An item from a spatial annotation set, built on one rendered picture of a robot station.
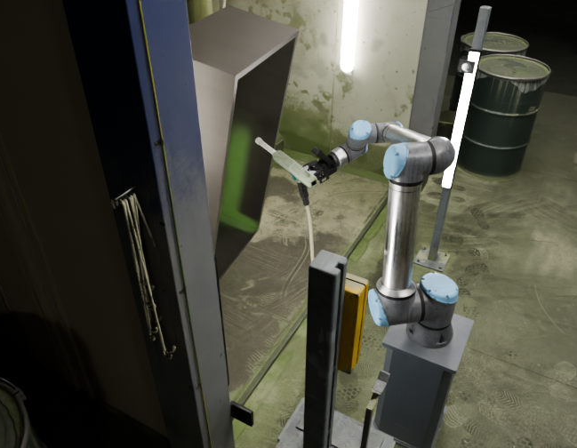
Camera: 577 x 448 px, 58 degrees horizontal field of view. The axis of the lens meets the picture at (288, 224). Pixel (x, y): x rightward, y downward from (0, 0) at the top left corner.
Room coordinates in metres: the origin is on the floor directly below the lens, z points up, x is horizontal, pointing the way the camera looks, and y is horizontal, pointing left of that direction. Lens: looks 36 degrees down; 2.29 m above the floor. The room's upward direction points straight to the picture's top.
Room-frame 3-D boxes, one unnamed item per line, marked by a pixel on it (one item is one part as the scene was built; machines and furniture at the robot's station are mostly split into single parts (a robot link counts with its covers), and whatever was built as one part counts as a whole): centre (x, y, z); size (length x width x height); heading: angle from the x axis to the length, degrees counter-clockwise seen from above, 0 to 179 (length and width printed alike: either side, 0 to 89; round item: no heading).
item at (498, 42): (4.68, -1.84, 0.86); 0.54 x 0.54 x 0.01
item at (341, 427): (0.91, -0.15, 0.95); 0.26 x 0.15 x 0.32; 61
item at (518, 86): (4.03, -1.77, 0.44); 0.59 x 0.58 x 0.89; 166
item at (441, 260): (2.71, -0.98, 0.01); 0.20 x 0.20 x 0.01; 61
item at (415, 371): (1.49, -0.59, 0.32); 0.31 x 0.31 x 0.64; 61
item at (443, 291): (1.49, -0.58, 0.83); 0.17 x 0.15 x 0.18; 100
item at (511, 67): (4.04, -1.77, 0.86); 0.54 x 0.54 x 0.01
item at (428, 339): (1.49, -0.59, 0.69); 0.19 x 0.19 x 0.10
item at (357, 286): (0.81, -0.11, 1.42); 0.12 x 0.06 x 0.26; 61
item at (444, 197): (2.71, -0.98, 0.82); 0.05 x 0.05 x 1.64; 61
